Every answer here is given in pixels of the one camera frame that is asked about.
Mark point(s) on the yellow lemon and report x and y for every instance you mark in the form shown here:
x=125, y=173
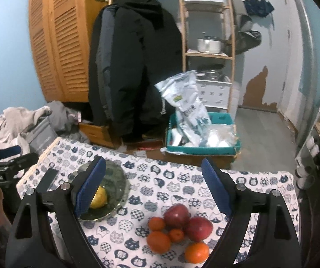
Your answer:
x=100, y=198

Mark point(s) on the cat print tablecloth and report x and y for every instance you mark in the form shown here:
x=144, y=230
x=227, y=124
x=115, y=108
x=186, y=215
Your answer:
x=162, y=178

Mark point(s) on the dark folded umbrella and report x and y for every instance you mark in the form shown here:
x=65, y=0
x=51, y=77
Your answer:
x=257, y=4

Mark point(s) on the black hanging jacket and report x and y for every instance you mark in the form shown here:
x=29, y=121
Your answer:
x=132, y=61

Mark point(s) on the clear plastic bag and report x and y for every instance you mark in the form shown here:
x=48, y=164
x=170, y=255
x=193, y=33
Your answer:
x=220, y=136

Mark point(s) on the metal cooking pot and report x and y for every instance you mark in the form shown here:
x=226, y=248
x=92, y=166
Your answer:
x=208, y=44

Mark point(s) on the shoe rack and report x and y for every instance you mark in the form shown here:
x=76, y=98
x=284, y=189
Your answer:
x=319, y=134

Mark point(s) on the silver printed bag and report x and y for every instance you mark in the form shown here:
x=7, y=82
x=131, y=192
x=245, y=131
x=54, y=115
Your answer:
x=186, y=100

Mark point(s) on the green glass bowl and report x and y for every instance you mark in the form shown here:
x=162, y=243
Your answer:
x=115, y=181

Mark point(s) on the small orange tangerine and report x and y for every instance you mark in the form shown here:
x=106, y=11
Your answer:
x=156, y=223

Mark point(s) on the hanging dark pan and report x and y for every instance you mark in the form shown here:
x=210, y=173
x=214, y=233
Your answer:
x=246, y=39

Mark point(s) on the teal box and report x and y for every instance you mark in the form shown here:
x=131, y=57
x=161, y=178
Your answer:
x=204, y=149

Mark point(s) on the steel pot with lid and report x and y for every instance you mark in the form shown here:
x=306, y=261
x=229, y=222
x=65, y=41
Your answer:
x=210, y=71

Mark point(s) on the wooden crate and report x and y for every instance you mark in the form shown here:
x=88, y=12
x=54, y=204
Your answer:
x=95, y=134

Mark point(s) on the pile of grey clothes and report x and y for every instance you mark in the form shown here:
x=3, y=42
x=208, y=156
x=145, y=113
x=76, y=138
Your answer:
x=17, y=120

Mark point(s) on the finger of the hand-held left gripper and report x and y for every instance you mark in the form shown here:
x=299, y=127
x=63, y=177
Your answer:
x=7, y=151
x=20, y=160

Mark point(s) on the tiny orange tangerine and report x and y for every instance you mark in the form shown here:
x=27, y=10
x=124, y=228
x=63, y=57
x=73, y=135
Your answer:
x=176, y=235

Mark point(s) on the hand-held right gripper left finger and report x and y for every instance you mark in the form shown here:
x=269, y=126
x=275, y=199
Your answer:
x=88, y=185

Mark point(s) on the large orange tangerine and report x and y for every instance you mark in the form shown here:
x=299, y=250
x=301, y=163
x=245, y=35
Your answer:
x=158, y=241
x=196, y=252

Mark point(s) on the brown cardboard box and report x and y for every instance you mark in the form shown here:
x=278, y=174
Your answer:
x=204, y=160

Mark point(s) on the white patterned drawer box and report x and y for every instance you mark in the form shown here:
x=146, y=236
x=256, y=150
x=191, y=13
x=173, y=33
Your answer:
x=214, y=92

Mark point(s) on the wooden shelf rack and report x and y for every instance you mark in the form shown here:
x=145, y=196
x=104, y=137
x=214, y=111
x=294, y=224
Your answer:
x=183, y=33

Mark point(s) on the grey fabric bag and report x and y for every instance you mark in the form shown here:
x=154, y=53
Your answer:
x=41, y=138

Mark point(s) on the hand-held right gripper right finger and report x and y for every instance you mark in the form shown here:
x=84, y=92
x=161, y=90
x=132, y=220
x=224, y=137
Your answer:
x=217, y=187

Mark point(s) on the red apple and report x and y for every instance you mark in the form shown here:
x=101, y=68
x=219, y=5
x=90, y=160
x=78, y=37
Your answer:
x=198, y=228
x=177, y=215

